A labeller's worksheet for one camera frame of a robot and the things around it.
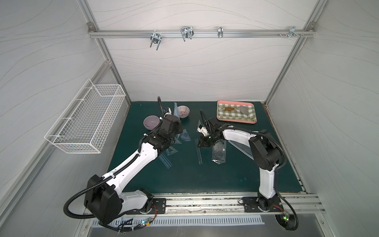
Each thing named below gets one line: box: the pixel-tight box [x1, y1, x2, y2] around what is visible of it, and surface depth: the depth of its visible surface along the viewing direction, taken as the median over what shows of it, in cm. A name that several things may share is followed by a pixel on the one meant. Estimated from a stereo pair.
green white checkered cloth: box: [217, 103, 257, 122], surface depth 114 cm
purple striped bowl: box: [177, 105, 190, 119], surface depth 113 cm
